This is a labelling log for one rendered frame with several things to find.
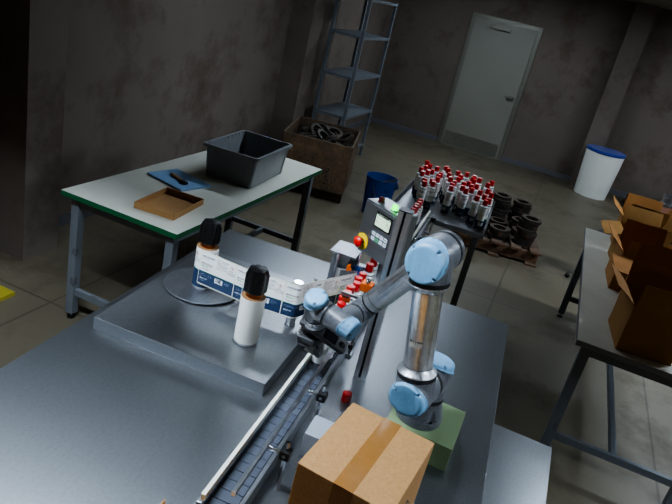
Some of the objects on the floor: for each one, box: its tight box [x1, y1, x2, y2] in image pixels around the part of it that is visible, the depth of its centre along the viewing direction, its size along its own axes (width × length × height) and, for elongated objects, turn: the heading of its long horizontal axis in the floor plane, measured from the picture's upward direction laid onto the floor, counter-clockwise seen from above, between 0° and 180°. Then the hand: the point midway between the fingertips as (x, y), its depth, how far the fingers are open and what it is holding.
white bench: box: [61, 151, 322, 318], centre depth 430 cm, size 190×75×80 cm, turn 131°
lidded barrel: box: [574, 144, 627, 200], centre depth 969 cm, size 59×59×72 cm
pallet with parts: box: [451, 186, 542, 268], centre depth 681 cm, size 91×132×47 cm
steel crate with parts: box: [282, 116, 361, 203], centre depth 700 cm, size 96×111×68 cm
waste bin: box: [361, 172, 399, 213], centre depth 662 cm, size 38×35×44 cm
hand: (320, 355), depth 222 cm, fingers closed, pressing on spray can
